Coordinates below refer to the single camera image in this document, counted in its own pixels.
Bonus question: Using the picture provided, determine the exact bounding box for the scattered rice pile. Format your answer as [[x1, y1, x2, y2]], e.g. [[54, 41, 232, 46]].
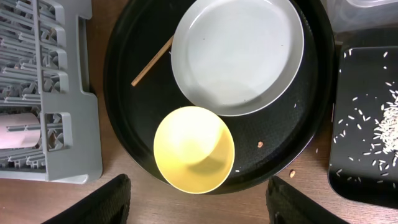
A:
[[332, 49, 398, 184]]

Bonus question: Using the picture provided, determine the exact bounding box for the wooden chopstick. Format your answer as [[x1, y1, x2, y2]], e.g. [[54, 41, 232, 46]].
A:
[[131, 35, 174, 86]]

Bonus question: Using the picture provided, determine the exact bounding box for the grey round plate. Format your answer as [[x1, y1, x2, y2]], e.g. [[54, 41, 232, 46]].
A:
[[171, 0, 305, 116]]

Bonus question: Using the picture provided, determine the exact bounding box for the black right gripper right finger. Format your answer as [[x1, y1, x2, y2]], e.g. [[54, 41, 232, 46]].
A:
[[266, 176, 347, 224]]

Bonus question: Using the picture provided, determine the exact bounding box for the round black tray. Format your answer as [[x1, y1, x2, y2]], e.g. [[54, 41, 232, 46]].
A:
[[103, 0, 336, 194]]

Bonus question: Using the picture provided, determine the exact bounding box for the grey dishwasher rack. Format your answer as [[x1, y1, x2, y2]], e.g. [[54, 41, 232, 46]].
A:
[[1, 0, 103, 184]]

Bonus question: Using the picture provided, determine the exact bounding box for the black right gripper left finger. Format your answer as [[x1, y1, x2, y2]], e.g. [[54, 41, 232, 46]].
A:
[[46, 174, 131, 224]]

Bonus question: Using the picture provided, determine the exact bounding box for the pink cup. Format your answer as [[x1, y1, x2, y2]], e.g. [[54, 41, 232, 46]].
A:
[[1, 113, 41, 149]]

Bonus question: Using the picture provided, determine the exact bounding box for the clear plastic bin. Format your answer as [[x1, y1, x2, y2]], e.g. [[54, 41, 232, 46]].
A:
[[323, 0, 397, 34]]

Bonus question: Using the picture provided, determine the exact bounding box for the black rectangular tray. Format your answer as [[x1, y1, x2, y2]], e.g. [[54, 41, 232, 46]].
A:
[[328, 45, 398, 208]]

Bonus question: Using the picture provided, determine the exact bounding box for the yellow bowl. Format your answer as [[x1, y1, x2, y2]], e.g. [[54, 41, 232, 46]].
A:
[[154, 106, 236, 194]]

